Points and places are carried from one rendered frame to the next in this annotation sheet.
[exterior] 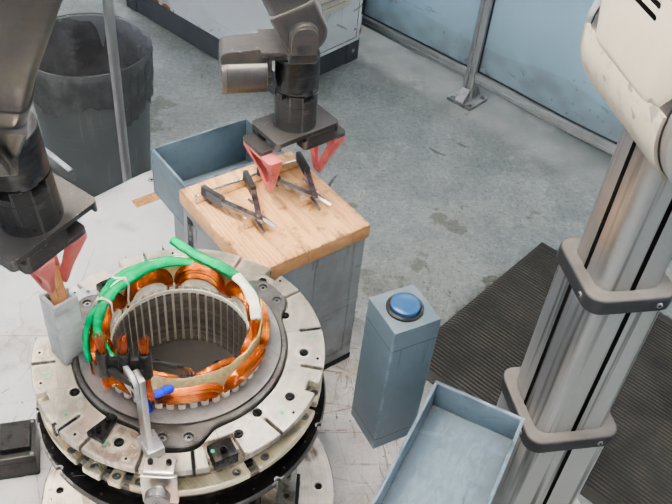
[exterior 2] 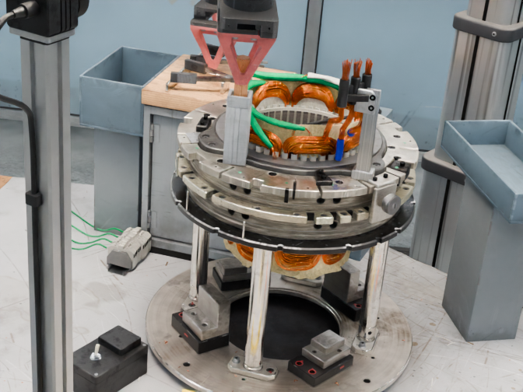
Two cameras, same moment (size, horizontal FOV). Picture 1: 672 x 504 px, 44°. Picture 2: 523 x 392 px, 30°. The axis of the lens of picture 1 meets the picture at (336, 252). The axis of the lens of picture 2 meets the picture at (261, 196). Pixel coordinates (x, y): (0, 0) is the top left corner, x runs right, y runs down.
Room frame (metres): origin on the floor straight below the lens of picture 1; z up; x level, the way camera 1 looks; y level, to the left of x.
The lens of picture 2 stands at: (-0.34, 0.90, 1.60)
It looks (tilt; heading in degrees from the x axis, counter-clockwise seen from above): 27 degrees down; 324
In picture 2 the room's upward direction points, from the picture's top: 5 degrees clockwise
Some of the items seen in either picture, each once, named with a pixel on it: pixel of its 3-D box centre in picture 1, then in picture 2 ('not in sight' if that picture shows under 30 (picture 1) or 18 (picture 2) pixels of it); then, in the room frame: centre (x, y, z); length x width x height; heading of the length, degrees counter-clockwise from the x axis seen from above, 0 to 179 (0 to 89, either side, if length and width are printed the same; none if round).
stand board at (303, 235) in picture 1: (273, 213); (222, 87); (0.89, 0.09, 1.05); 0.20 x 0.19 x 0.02; 40
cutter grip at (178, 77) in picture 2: (212, 195); (184, 78); (0.87, 0.18, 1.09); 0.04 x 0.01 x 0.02; 55
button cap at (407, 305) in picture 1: (405, 304); not in sight; (0.75, -0.10, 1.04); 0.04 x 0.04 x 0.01
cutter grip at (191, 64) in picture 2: (249, 182); (195, 66); (0.91, 0.13, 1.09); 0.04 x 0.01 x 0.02; 25
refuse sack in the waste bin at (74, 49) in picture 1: (91, 94); not in sight; (2.13, 0.79, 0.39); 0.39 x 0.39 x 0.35
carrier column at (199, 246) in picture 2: not in sight; (201, 240); (0.70, 0.24, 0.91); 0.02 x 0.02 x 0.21
